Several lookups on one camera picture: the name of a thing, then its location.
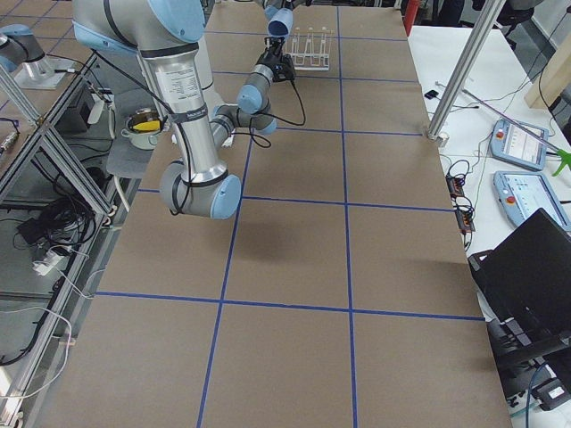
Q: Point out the near teach pendant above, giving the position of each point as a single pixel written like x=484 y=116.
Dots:
x=522 y=193

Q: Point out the teach pendant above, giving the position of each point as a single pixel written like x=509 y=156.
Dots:
x=511 y=144
x=522 y=193

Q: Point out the white wire cup holder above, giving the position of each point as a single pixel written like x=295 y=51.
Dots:
x=310 y=48

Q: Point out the aluminium frame post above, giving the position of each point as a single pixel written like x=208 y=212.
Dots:
x=471 y=50

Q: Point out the white power adapter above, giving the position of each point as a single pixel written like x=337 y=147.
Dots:
x=43 y=268

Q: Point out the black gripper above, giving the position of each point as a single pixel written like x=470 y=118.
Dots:
x=268 y=59

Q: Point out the black laptop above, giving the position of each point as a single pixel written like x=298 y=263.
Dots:
x=527 y=276

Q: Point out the light blue plastic cup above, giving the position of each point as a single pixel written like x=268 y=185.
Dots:
x=280 y=21

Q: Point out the orange black electronics board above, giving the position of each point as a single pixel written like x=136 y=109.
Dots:
x=455 y=186

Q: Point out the white enamel pot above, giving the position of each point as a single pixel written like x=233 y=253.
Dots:
x=142 y=128

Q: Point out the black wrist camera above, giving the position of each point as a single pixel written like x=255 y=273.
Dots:
x=282 y=72

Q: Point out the far teach pendant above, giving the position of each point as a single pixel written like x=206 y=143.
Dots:
x=511 y=144

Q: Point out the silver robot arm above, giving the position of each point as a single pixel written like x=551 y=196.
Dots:
x=279 y=4
x=165 y=37

